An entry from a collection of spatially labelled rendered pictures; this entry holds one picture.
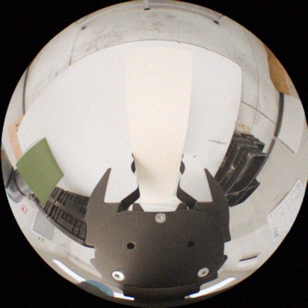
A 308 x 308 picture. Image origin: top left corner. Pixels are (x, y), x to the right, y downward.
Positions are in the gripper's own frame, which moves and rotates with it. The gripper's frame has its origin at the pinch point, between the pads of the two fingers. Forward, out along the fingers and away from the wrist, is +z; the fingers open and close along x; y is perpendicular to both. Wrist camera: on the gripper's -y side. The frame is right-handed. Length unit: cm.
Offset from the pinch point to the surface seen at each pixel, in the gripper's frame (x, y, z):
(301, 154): 254, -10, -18
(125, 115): -5.8, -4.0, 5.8
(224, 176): 54, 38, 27
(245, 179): 82, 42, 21
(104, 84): -9.6, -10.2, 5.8
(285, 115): 243, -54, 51
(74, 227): -32.4, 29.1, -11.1
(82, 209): -32.5, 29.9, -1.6
